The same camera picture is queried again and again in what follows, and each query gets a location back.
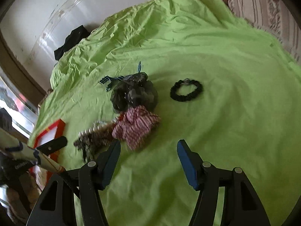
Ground green bed sheet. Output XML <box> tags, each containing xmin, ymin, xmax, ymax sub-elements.
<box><xmin>28</xmin><ymin>0</ymin><xmax>301</xmax><ymax>226</ymax></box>

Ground white pearl bracelet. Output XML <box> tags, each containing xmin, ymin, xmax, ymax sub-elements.
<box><xmin>79</xmin><ymin>120</ymin><xmax>118</xmax><ymax>137</ymax></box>

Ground grey sheer scrunchie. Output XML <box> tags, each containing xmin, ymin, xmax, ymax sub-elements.
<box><xmin>110</xmin><ymin>73</ymin><xmax>158</xmax><ymax>113</ymax></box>

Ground black hair clips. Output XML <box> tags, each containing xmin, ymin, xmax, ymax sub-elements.
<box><xmin>170</xmin><ymin>78</ymin><xmax>203</xmax><ymax>103</ymax></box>

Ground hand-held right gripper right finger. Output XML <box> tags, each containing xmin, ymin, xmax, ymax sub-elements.
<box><xmin>176</xmin><ymin>139</ymin><xmax>271</xmax><ymax>226</ymax></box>

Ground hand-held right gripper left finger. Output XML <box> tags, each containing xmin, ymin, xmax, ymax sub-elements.
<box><xmin>27</xmin><ymin>139</ymin><xmax>121</xmax><ymax>226</ymax></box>

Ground red white striped scrunchie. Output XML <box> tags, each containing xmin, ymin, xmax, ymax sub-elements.
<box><xmin>112</xmin><ymin>106</ymin><xmax>161</xmax><ymax>150</ymax></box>

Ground pink striped sofa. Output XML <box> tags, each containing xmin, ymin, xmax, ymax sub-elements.
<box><xmin>223</xmin><ymin>0</ymin><xmax>301</xmax><ymax>64</ymax></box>

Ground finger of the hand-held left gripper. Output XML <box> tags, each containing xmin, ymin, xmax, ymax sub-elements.
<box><xmin>35</xmin><ymin>136</ymin><xmax>68</xmax><ymax>156</ymax></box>

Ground blue striped ribbon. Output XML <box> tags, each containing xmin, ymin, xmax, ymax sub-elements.
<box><xmin>97</xmin><ymin>61</ymin><xmax>144</xmax><ymax>92</ymax></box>

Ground black cloth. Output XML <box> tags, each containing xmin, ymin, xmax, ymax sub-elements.
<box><xmin>54</xmin><ymin>25</ymin><xmax>91</xmax><ymax>61</ymax></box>

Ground red box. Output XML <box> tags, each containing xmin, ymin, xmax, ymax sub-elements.
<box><xmin>28</xmin><ymin>120</ymin><xmax>66</xmax><ymax>186</ymax></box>

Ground window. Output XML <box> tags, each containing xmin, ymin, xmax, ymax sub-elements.
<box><xmin>0</xmin><ymin>75</ymin><xmax>38</xmax><ymax>132</ymax></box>

